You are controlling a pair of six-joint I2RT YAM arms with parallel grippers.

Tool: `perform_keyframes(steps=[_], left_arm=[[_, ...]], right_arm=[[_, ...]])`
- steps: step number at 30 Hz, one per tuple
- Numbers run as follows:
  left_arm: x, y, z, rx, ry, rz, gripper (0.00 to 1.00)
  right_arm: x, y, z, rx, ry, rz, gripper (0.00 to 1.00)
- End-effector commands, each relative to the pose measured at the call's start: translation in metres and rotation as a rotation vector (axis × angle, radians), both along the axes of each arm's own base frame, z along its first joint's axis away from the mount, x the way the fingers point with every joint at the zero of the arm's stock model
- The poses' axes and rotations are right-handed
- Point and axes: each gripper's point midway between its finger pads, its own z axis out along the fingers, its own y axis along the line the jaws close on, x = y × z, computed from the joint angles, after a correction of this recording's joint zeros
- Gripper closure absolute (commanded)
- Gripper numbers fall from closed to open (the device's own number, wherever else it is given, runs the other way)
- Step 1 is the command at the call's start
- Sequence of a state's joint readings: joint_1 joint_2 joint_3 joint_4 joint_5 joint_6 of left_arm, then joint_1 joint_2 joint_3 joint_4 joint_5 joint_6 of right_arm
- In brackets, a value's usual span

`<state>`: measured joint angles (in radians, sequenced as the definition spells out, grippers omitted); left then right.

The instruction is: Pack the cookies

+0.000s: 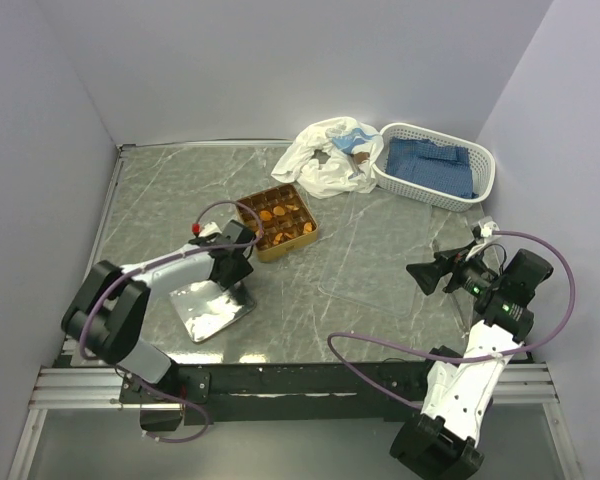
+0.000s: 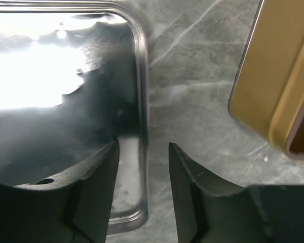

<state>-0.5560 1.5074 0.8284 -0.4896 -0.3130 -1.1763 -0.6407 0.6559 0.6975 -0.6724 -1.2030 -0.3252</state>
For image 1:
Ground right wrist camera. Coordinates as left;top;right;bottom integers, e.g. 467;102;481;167
471;216;499;251

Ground metal tongs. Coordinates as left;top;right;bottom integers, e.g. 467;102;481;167
449;291;473;338

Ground white laundry basket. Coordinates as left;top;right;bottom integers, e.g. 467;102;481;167
373;122;496;212

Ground white crumpled shirt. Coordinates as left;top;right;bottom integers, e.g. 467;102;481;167
271;117;384;199

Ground silver tin lid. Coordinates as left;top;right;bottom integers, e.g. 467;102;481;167
169;281;256;344

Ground gold cookie tin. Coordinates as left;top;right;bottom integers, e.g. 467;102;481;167
238;184;319;263

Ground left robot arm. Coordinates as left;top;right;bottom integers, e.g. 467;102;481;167
61;220;256;402

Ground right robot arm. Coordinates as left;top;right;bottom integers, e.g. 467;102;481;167
390;247;553;479

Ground blue folded cloth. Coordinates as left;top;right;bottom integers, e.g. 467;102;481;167
385;138;476;199

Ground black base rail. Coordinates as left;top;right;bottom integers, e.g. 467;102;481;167
119;362;476;431

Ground clear plastic tray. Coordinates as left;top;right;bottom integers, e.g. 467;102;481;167
319;188;431;316

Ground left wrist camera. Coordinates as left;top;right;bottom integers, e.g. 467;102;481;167
190;222;221;244

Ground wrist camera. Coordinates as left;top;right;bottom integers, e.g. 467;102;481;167
190;222;221;244
471;216;499;251

